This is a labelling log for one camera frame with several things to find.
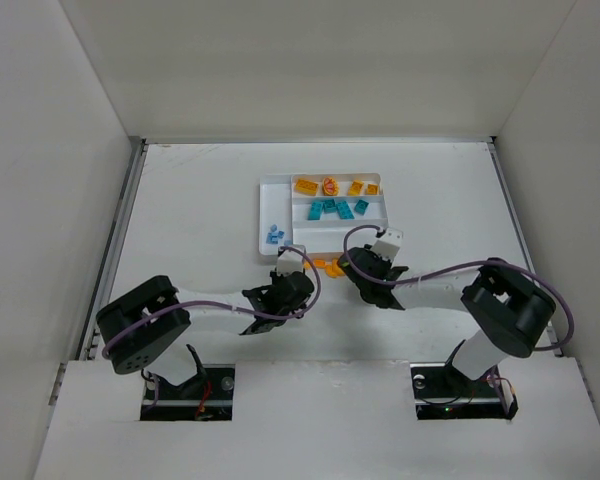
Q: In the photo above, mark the yellow rounded lego brick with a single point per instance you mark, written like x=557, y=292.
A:
x=355, y=188

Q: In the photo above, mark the teal rounded lego piece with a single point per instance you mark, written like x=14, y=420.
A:
x=315, y=211

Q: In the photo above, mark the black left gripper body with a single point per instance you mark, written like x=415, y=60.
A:
x=297, y=282

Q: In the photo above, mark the teal square lego brick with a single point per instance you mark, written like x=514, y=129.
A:
x=361, y=207

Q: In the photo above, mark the white divided sorting tray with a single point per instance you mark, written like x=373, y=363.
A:
x=279, y=204

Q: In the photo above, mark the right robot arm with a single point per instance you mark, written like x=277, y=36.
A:
x=510, y=310

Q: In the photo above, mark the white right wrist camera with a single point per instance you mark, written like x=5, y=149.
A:
x=388, y=244

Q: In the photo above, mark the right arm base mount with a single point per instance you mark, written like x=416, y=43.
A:
x=442, y=393

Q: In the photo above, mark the teal long lego brick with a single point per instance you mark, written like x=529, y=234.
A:
x=343, y=210

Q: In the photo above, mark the orange curved tube piece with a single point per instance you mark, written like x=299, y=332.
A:
x=334, y=270

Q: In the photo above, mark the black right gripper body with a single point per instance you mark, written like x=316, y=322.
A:
x=357, y=261

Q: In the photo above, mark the teal small lego brick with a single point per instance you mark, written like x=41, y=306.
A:
x=329, y=206

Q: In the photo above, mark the yellow oval butterfly lego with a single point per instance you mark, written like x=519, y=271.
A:
x=330, y=186

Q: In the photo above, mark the yellow long lego brick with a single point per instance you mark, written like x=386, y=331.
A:
x=306, y=187

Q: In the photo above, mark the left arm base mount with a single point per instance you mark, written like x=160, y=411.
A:
x=207, y=396

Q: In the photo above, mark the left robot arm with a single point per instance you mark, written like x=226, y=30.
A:
x=138, y=327

